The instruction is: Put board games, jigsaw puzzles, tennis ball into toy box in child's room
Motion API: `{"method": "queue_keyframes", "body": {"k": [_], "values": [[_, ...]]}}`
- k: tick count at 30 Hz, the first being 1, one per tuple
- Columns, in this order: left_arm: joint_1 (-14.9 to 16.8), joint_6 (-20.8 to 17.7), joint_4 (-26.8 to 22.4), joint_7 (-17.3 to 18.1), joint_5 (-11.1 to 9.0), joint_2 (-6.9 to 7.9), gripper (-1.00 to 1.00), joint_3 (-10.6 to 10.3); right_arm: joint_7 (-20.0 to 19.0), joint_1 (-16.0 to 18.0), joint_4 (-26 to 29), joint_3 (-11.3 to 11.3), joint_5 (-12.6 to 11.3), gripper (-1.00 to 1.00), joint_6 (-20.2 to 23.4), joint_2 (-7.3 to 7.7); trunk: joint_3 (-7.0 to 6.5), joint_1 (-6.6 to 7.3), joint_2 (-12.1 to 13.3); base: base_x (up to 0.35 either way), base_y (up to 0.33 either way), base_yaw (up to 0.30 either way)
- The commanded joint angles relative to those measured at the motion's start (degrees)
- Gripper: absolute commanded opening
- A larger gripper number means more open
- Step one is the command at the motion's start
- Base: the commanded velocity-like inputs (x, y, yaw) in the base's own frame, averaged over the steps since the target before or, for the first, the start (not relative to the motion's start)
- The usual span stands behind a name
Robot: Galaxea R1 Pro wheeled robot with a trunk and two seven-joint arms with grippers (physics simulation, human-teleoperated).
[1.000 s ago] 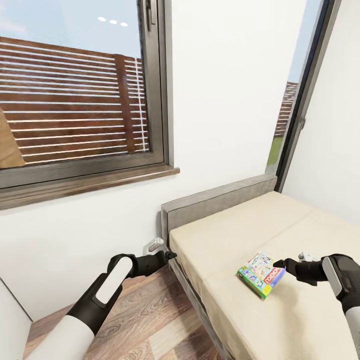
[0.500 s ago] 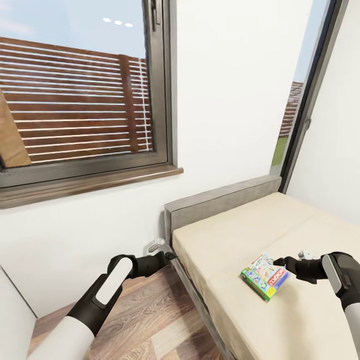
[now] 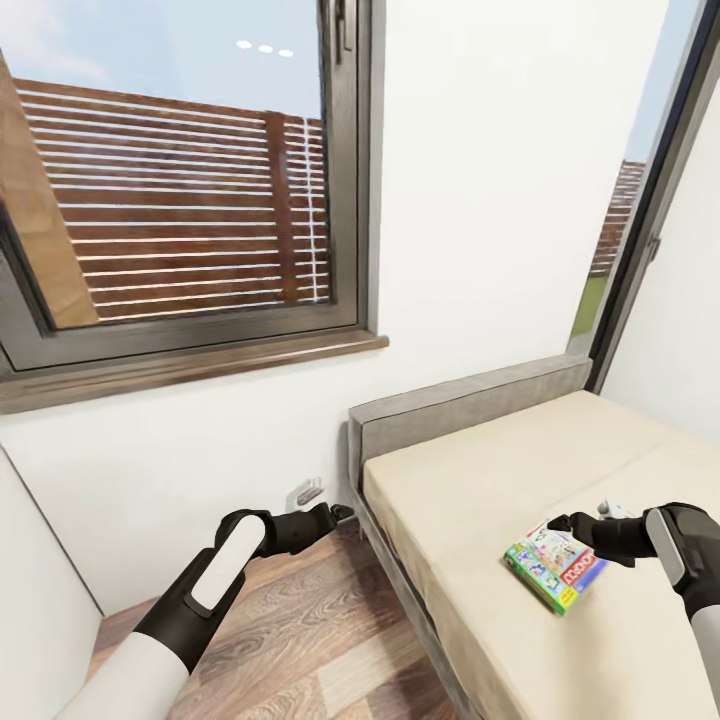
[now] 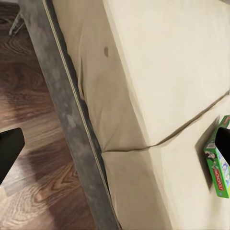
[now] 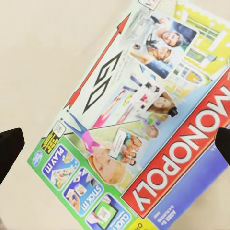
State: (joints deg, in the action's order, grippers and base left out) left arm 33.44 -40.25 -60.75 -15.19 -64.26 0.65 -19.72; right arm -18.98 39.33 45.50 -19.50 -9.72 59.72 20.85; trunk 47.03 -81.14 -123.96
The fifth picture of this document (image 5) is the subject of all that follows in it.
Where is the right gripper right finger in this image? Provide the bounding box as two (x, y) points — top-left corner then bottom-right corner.
(214, 127), (230, 167)

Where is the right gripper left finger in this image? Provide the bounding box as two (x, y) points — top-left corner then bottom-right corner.
(0, 127), (25, 185)

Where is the board game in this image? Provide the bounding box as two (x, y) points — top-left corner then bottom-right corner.
(27, 0), (230, 230)

